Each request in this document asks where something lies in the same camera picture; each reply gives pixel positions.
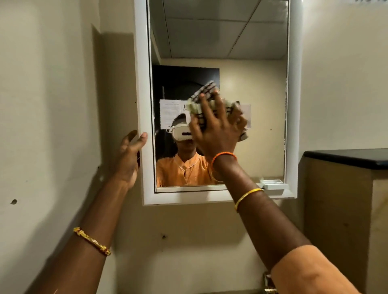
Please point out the person's left hand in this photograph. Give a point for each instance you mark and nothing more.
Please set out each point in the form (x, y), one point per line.
(125, 163)

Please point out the person's right hand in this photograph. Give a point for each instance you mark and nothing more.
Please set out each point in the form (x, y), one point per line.
(219, 136)

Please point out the person's right little finger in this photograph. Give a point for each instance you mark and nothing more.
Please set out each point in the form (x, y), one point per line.
(243, 122)

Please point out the person's right middle finger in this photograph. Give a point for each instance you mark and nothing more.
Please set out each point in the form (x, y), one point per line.
(220, 103)

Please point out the person's right thumb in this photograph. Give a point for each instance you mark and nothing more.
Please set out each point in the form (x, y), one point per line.
(195, 122)

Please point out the person's left thumb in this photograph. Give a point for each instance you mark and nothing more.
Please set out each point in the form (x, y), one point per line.
(141, 141)

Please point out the green white tablet strips bundle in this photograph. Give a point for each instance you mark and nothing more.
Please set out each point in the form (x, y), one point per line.
(194, 107)

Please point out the silver tablet blister strip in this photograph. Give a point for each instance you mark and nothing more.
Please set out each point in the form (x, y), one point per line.
(206, 89)

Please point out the white mirror cabinet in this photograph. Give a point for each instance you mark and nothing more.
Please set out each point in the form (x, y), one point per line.
(142, 75)

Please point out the person's right forearm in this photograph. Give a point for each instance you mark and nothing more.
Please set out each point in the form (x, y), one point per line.
(260, 218)

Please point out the person's left forearm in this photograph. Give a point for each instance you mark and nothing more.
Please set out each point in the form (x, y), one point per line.
(91, 230)

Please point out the white soap tray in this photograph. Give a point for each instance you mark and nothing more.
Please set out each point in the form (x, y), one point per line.
(272, 183)

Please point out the plain gold bangle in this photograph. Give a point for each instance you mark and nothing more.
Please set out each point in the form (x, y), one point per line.
(247, 195)

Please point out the patterned gold bangle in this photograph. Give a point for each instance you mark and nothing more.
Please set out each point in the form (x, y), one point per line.
(92, 241)

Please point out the beige cabinet with black top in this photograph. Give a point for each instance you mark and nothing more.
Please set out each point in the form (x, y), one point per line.
(342, 212)

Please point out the metal tap fitting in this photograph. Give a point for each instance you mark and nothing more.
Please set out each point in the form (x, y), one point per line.
(269, 283)

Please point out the orange sleeve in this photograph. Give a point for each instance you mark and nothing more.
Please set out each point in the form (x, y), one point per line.
(312, 272)

